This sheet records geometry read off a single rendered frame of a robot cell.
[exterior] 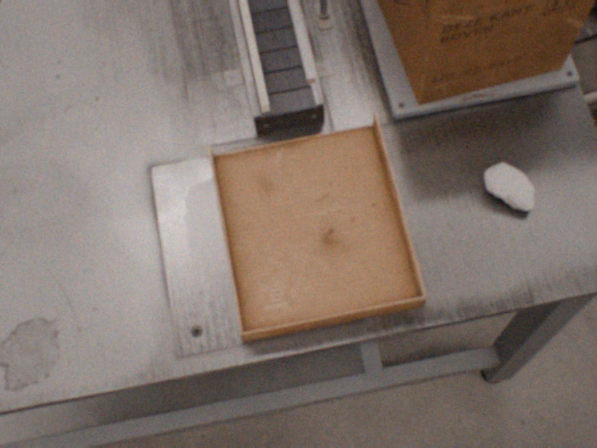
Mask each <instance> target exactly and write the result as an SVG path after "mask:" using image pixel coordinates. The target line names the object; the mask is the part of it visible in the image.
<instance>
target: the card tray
mask: <svg viewBox="0 0 597 448"><path fill-rule="evenodd" d="M207 146H208V152H209V158H210V164H211V169H212V176H213V182H214V187H215V194H216V200H217V205H218V212H219V218H221V223H222V229H223V236H224V242H225V247H226V254H227V260H228V265H229V272H230V278H231V283H232V289H233V296H234V301H235V307H236V314H237V319H238V325H239V326H240V332H241V336H242V339H243V342H244V343H245V342H250V341H254V340H259V339H265V338H270V337H275V336H281V335H286V334H291V333H296V332H302V331H307V329H312V328H317V327H323V326H328V325H333V324H338V323H344V322H349V321H354V320H359V319H365V318H370V317H375V316H380V315H386V314H390V313H395V312H400V310H406V309H411V308H416V307H421V306H424V303H425V301H426V299H427V298H428V297H427V294H425V289H424V285H423V282H422V278H421V274H420V270H419V266H418V262H417V259H416V255H415V251H414V247H413V243H412V239H411V236H410V232H409V227H408V224H407V220H406V216H405V213H404V208H402V204H401V201H400V197H399V193H398V189H397V185H396V181H395V178H394V174H393V169H392V166H391V162H390V159H389V155H388V151H387V147H386V143H385V139H384V136H382V132H381V127H380V124H379V120H378V116H377V113H376V112H375V113H374V118H373V124H370V125H365V126H359V127H354V128H349V129H343V130H337V132H332V133H327V134H320V135H315V136H310V137H305V138H298V139H293V140H288V141H283V142H277V143H271V144H266V145H261V146H255V147H249V148H244V149H238V150H233V152H227V153H222V154H216V155H212V151H211V147H210V144H207Z"/></svg>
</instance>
